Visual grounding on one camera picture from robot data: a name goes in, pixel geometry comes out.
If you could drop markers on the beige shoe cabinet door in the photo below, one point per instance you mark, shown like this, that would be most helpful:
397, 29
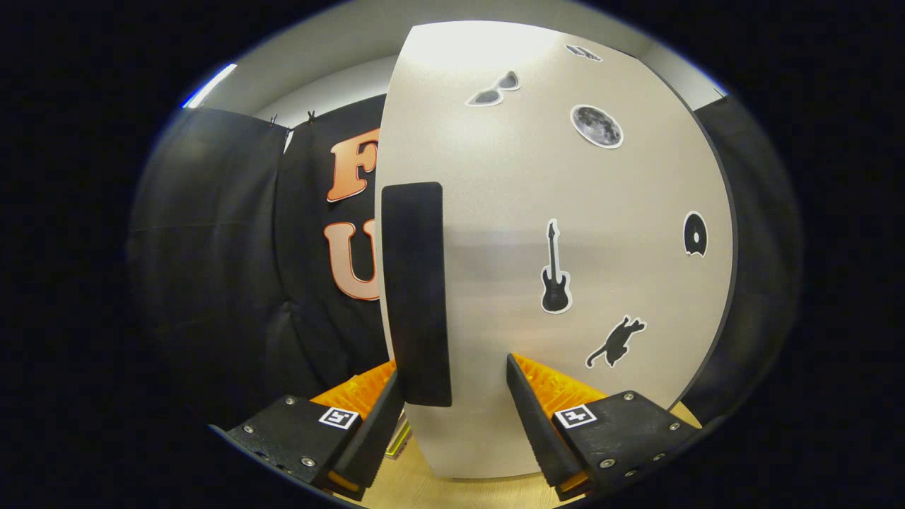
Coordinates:
495, 212

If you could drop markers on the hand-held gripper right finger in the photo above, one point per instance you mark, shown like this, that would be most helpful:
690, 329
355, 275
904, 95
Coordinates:
544, 438

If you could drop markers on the black backdrop cloth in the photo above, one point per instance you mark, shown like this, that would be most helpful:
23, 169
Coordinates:
212, 247

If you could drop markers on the yellow edged book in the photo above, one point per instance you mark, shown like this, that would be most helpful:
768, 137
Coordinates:
399, 442

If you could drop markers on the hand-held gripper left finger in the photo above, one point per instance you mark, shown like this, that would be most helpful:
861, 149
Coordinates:
375, 438

